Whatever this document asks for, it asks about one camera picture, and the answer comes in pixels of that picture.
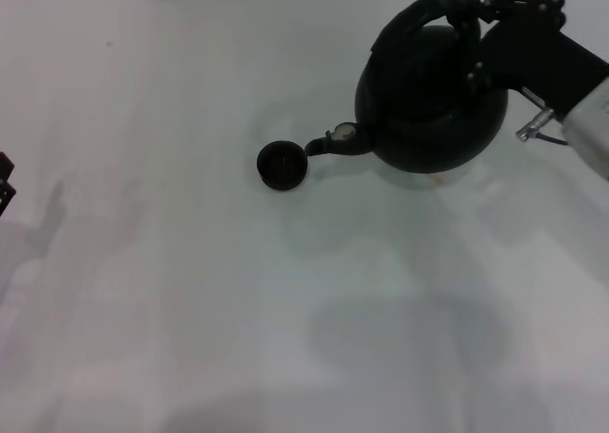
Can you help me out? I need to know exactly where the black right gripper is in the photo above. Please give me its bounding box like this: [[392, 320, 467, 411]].
[[459, 0, 609, 115]]

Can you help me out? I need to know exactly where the black round teapot with handle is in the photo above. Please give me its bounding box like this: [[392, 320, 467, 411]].
[[304, 0, 510, 175]]

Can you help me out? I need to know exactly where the dark brown teacup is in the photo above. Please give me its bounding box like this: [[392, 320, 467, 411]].
[[256, 140, 309, 191]]

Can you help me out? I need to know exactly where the silver right wrist cable plug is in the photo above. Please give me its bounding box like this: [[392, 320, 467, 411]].
[[514, 86, 570, 148]]

